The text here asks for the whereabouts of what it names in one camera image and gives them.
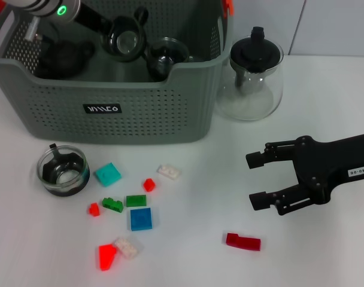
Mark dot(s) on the flat green two-stud brick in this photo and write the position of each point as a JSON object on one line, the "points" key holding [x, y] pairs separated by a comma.
{"points": [[136, 200]]}

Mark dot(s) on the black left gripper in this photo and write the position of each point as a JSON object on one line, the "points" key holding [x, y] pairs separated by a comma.
{"points": [[92, 19]]}

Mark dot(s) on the small red toy brick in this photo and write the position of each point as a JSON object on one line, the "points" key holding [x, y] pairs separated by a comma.
{"points": [[149, 185], [94, 209]]}

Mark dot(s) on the thick green toy brick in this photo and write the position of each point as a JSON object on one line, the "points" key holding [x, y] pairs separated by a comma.
{"points": [[113, 205]]}

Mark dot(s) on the teal square toy brick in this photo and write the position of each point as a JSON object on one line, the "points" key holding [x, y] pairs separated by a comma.
{"points": [[108, 175]]}

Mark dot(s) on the glass teapot with black lid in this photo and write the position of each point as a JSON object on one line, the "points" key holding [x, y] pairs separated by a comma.
{"points": [[257, 53]]}

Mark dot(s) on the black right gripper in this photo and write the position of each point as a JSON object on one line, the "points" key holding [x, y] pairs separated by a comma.
{"points": [[319, 167]]}

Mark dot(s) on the translucent white square brick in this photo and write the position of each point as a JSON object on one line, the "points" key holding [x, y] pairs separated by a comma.
{"points": [[126, 247]]}

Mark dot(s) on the blue square toy brick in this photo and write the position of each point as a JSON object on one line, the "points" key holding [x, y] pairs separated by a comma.
{"points": [[141, 219]]}

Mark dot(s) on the orange-red wedge toy brick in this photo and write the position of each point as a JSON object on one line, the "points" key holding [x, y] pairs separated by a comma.
{"points": [[107, 257]]}

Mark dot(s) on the long dark red brick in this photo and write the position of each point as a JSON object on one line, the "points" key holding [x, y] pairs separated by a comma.
{"points": [[243, 242]]}

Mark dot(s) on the grey perforated storage bin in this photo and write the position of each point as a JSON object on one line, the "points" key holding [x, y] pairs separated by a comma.
{"points": [[125, 125]]}

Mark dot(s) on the black ceramic teapot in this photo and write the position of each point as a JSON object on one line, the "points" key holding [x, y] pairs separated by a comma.
{"points": [[65, 59]]}

